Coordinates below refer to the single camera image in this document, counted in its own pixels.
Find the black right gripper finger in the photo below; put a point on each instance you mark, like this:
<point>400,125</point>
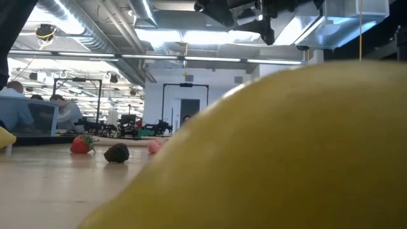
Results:
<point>265,28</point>
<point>219,11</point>

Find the yellow lemon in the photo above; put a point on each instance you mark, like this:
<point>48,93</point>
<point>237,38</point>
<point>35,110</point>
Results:
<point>4,138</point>
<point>286,152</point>

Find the pale pink strawberry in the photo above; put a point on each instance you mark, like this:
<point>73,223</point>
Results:
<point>155,146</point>

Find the dark blackberry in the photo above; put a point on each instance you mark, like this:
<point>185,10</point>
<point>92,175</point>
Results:
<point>116,153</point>

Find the red strawberry with green leaves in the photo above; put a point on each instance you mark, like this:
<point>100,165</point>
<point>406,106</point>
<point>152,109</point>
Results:
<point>81,145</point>

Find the background black robot arm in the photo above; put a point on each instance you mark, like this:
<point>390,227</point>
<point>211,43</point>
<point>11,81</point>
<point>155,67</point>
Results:
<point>159,127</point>

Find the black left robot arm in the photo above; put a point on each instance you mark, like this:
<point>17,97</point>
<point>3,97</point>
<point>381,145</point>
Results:
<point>12,31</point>

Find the long ceiling tube light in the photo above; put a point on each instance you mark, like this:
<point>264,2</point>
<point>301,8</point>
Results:
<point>181,58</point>

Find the dark door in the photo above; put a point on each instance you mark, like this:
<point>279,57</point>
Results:
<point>189,108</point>

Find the green box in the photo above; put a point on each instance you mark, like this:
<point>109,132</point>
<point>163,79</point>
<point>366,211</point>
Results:
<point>146,133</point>

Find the black background chair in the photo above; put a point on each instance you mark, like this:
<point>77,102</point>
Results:
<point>128,122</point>

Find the white mesh office chair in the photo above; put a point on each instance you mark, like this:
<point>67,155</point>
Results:
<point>56,124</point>

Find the dome security camera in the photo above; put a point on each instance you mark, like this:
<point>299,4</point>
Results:
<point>302,47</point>

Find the rectangular silver air duct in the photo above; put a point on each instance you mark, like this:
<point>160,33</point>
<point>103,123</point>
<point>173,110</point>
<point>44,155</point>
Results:
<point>343,25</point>

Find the black gantry with camera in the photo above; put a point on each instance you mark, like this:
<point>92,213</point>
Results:
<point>163,101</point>

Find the black metal gantry frame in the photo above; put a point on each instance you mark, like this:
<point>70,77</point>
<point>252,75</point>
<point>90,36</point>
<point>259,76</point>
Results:
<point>99,101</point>

